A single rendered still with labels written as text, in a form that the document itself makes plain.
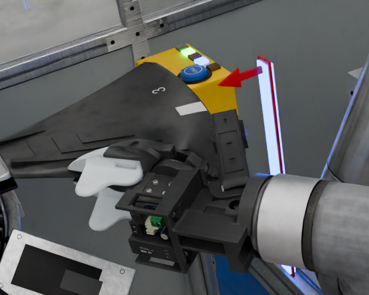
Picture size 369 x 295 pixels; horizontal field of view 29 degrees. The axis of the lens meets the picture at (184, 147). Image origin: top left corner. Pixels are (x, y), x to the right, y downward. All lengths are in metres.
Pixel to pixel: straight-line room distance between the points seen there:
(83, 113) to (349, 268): 0.38
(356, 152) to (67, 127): 0.31
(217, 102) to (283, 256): 0.55
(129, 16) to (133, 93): 0.71
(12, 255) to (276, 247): 0.36
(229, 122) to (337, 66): 1.20
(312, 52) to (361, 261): 1.28
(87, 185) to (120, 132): 0.12
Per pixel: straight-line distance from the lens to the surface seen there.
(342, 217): 0.55
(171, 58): 1.18
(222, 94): 1.10
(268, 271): 1.08
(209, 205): 0.61
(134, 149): 0.65
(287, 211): 0.57
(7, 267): 0.84
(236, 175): 0.62
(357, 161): 0.66
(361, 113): 0.65
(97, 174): 0.67
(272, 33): 1.72
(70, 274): 0.84
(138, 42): 1.56
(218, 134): 0.67
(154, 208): 0.61
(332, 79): 1.88
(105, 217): 0.69
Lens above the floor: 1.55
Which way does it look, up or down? 31 degrees down
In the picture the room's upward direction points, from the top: 11 degrees counter-clockwise
